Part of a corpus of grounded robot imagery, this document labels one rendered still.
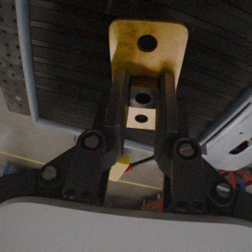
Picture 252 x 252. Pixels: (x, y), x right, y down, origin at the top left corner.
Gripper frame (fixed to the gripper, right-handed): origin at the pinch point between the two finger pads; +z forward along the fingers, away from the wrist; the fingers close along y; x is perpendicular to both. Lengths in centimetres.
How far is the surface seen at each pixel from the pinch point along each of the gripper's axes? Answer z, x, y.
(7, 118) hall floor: 119, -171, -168
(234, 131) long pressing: 18.4, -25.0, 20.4
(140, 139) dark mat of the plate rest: 2.5, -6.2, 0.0
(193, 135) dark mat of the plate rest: 2.5, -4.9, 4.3
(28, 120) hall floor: 118, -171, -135
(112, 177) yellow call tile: 2.5, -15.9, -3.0
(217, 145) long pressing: 18.4, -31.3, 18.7
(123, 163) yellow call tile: 2.6, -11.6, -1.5
